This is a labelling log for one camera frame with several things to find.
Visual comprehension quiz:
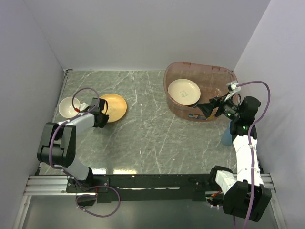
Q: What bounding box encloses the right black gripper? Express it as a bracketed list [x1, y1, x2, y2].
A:
[197, 92, 241, 121]

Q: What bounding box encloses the yellow orange plate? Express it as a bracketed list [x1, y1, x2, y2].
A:
[100, 94, 127, 123]

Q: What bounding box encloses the plain cream plate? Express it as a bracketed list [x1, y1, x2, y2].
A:
[168, 79, 201, 106]

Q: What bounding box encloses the cream ceramic bowl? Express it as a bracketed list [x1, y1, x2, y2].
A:
[58, 97, 78, 118]

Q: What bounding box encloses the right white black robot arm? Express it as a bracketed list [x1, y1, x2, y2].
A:
[198, 96, 272, 222]

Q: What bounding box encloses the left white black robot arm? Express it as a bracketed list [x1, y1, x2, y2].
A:
[37, 98, 109, 192]

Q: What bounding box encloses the translucent pink plastic bin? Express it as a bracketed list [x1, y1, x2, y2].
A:
[163, 62, 237, 122]

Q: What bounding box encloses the blue plastic cup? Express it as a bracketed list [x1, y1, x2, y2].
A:
[221, 126, 233, 146]

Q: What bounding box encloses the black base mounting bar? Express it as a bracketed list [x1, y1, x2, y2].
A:
[65, 167, 235, 205]

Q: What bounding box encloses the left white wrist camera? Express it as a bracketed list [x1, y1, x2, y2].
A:
[74, 103, 90, 113]

